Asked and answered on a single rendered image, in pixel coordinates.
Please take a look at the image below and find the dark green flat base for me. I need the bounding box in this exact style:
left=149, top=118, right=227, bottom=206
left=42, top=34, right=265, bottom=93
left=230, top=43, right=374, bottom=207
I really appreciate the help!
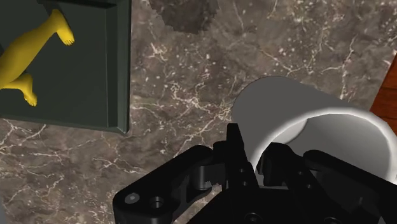
left=0, top=0, right=132, bottom=135

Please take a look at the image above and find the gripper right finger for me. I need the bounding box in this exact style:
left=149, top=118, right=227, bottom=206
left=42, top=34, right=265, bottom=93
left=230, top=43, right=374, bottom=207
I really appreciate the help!
left=256, top=142, right=397, bottom=224

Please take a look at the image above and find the yellow human figure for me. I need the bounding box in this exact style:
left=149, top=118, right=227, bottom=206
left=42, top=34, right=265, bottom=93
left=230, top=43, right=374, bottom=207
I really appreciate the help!
left=0, top=8, right=76, bottom=107

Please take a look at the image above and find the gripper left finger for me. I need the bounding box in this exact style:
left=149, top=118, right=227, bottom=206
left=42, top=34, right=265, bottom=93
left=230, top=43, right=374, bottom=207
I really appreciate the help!
left=112, top=123, right=260, bottom=224

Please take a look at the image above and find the brown wooden board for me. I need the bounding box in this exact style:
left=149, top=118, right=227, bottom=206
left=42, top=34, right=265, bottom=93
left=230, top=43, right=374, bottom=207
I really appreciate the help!
left=369, top=53, right=397, bottom=136

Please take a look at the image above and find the white cup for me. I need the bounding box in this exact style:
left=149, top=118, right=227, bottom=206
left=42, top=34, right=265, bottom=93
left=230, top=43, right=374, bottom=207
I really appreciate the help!
left=231, top=76, right=397, bottom=185

